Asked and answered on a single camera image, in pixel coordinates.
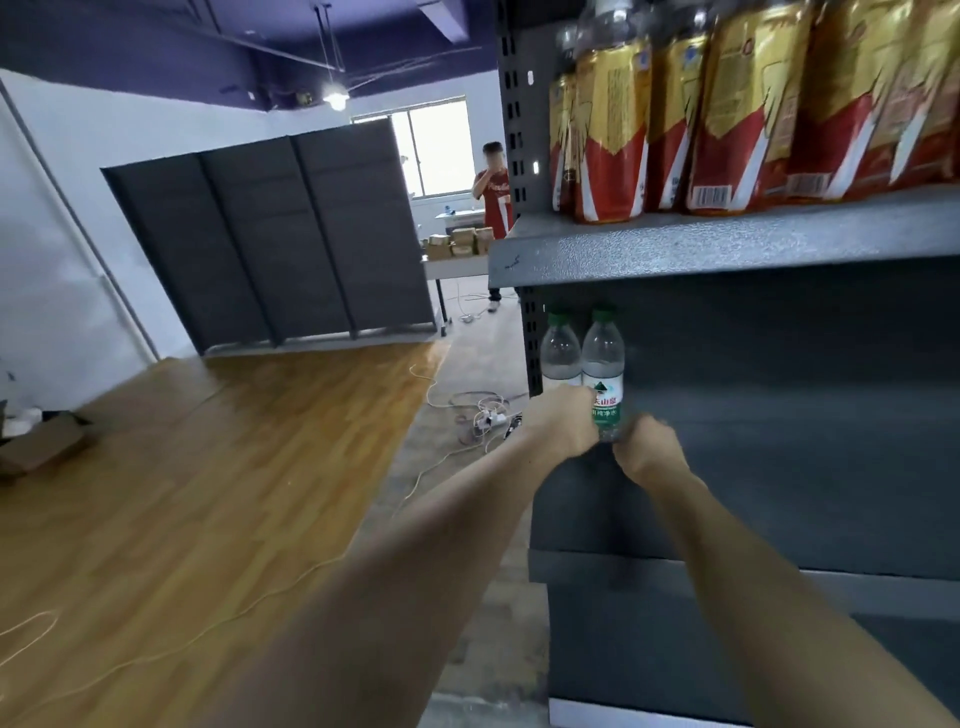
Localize water bottle green cap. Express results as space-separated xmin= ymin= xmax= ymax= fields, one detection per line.
xmin=581 ymin=307 xmax=628 ymax=444
xmin=539 ymin=311 xmax=584 ymax=391

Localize dark grey metal shelf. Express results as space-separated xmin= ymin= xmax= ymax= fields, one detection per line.
xmin=487 ymin=0 xmax=960 ymax=728

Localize person's left hand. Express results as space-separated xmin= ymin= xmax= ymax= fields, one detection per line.
xmin=524 ymin=383 xmax=601 ymax=460

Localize white table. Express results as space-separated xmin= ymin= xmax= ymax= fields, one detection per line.
xmin=419 ymin=251 xmax=496 ymax=337

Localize dark grey partition panels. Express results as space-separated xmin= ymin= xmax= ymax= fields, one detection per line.
xmin=101 ymin=117 xmax=439 ymax=356

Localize person's right hand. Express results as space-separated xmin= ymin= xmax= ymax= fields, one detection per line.
xmin=612 ymin=414 xmax=691 ymax=489

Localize person's right forearm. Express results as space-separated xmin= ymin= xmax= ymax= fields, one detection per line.
xmin=644 ymin=464 xmax=954 ymax=728

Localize person's left forearm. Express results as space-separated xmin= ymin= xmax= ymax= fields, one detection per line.
xmin=217 ymin=442 xmax=571 ymax=728

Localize white wall pipe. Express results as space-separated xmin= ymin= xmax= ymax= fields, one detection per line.
xmin=0 ymin=74 xmax=159 ymax=361

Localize row of gold red drink bottles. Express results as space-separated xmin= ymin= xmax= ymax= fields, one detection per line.
xmin=549 ymin=0 xmax=960 ymax=225

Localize flat brown carton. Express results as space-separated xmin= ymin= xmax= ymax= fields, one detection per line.
xmin=0 ymin=410 xmax=95 ymax=481

